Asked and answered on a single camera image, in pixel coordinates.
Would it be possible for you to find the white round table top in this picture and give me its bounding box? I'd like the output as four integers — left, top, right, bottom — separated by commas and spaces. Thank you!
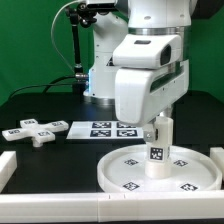
97, 144, 222, 192

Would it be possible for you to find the grey curved cable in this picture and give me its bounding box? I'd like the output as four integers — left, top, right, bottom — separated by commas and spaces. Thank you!
50, 0, 81, 75

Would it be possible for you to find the white fence block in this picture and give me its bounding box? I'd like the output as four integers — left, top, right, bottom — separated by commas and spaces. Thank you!
210, 147, 224, 180
0, 151, 17, 193

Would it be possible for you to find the white cross-shaped table base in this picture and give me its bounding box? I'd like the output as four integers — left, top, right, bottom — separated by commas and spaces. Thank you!
2, 119, 69, 147

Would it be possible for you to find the white marker sheet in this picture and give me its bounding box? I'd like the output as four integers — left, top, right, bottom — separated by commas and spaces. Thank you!
67, 121, 143, 140

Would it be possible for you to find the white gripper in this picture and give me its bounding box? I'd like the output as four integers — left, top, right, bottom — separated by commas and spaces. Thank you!
115, 60, 189, 140

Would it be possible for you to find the white left fence block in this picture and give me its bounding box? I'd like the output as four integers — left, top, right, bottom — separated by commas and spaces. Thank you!
0, 151, 17, 193

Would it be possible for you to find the white right fence block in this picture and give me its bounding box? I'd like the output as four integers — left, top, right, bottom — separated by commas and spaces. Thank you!
210, 147, 224, 180

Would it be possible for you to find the white front fence bar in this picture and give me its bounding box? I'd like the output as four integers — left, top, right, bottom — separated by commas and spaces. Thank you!
0, 190, 224, 223

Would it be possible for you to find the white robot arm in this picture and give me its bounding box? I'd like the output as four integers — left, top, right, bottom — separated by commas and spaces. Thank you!
86, 0, 199, 142

